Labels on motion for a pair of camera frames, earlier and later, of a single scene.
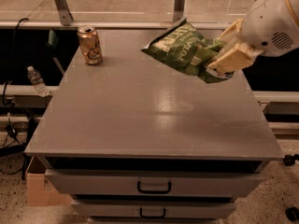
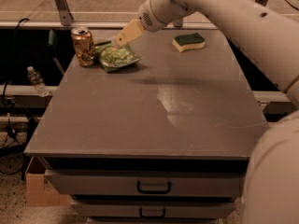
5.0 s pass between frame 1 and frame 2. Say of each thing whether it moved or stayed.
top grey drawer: stayed
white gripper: moved
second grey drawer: stayed
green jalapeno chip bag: moved
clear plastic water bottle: stayed
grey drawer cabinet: stayed
